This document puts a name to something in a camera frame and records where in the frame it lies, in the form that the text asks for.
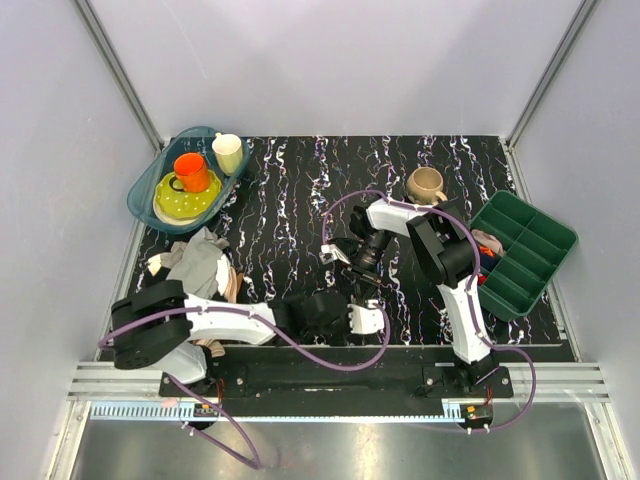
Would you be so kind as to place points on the green compartment organizer box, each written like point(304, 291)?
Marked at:
point(535, 246)

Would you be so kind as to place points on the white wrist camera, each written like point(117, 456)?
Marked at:
point(328, 253)
point(366, 319)

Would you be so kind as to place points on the beige ceramic mug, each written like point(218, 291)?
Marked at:
point(425, 186)

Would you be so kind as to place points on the left aluminium corner post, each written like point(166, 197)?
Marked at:
point(108, 53)

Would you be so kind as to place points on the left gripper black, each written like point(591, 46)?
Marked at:
point(339, 337)

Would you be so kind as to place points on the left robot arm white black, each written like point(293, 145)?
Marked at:
point(160, 326)

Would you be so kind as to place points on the yellow-green dotted plate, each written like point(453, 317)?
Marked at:
point(170, 201)

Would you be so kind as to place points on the teal plastic tub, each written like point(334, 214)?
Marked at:
point(192, 140)

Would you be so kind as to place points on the rolled orange-navy underwear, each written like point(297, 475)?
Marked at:
point(486, 251)

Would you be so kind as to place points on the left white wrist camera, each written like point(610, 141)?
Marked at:
point(366, 319)

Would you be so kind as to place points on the aluminium frame rail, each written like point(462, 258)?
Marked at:
point(548, 382)

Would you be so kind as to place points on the orange mug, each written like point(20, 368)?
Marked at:
point(191, 174)

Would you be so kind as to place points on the tan beige underwear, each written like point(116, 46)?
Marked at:
point(230, 294)

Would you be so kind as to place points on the right aluminium corner post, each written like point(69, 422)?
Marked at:
point(572, 33)

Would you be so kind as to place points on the aluminium corner post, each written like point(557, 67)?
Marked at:
point(572, 33)
point(108, 53)

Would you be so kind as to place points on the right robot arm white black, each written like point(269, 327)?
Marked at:
point(448, 256)

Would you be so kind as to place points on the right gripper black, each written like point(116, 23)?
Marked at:
point(359, 275)

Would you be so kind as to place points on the rolled pink-beige underwear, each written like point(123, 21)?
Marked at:
point(488, 241)

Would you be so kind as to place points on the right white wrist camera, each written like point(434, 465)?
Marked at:
point(328, 253)

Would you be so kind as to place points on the cream cup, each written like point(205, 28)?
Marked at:
point(228, 150)

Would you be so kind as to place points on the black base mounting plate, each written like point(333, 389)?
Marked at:
point(325, 405)

